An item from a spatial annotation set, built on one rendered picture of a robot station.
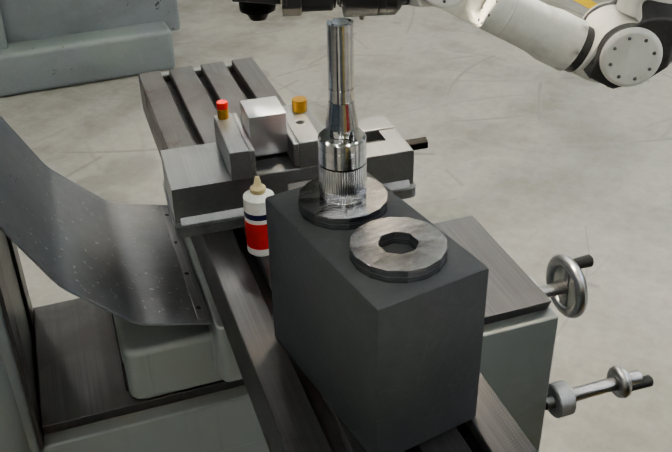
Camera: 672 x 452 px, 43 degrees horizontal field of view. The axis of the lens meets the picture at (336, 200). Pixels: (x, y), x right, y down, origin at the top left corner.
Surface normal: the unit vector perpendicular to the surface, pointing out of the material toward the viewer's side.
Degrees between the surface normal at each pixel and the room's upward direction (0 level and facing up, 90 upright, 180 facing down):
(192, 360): 90
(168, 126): 0
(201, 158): 0
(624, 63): 87
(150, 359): 90
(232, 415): 90
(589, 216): 0
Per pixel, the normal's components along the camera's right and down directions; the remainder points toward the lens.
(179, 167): -0.02, -0.86
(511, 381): 0.33, 0.48
